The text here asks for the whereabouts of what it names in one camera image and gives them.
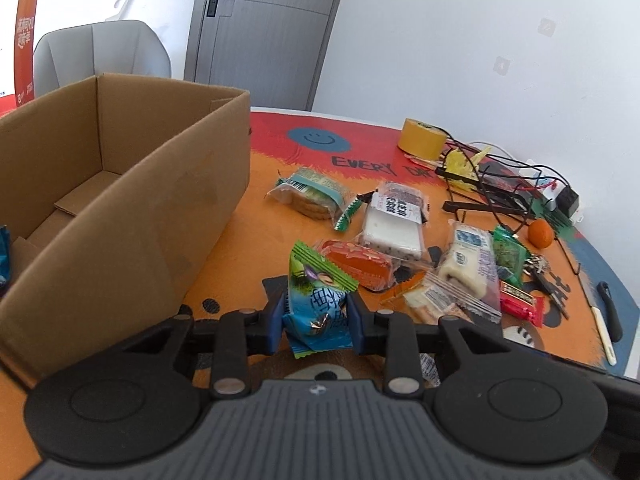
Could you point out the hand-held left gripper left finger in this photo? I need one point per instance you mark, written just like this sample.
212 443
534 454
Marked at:
276 325

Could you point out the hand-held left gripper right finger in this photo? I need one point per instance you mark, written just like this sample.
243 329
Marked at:
355 325

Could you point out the green blue snack packet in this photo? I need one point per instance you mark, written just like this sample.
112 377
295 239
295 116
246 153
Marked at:
315 300

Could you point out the orange red snack packet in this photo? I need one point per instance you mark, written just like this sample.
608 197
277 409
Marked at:
357 262

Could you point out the clear orange edged snack packet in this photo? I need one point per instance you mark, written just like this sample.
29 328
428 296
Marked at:
425 300

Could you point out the white cake packet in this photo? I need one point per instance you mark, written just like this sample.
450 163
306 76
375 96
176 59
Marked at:
390 232

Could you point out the white roll blue label packet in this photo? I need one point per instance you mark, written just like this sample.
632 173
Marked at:
465 260

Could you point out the small red snack packet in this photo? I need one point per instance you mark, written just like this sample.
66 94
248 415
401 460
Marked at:
520 302

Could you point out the small green snack packet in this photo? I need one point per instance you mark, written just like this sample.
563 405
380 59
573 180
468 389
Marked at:
507 255

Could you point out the brown cardboard box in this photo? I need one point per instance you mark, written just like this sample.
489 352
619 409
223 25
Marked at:
125 240

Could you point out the printed orange table mat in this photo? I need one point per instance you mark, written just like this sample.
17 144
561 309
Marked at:
270 240

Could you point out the teal label biscuit packet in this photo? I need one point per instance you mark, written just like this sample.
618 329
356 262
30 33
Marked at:
312 195

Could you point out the black metal stand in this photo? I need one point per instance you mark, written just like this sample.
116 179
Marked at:
475 206

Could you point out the bunch of keys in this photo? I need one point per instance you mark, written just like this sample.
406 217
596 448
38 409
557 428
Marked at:
547 285

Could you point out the yellow tape roll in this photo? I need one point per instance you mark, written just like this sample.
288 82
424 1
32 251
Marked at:
420 137

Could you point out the orange tangerine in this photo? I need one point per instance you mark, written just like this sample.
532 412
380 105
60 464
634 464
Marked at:
541 233

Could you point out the white plug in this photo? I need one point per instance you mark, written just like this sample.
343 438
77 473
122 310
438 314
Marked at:
550 203

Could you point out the white power strip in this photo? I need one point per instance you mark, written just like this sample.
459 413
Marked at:
575 217

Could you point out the black power adapter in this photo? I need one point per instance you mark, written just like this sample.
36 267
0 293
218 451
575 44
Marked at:
567 199

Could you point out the grey door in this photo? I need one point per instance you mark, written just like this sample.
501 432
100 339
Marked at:
265 35

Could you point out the grey chair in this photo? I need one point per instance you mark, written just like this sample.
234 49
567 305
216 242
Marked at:
100 52

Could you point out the orange white paper bag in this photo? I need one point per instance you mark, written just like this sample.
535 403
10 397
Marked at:
26 35

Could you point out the white wall plate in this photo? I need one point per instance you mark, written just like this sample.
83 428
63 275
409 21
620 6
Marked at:
546 26
501 65

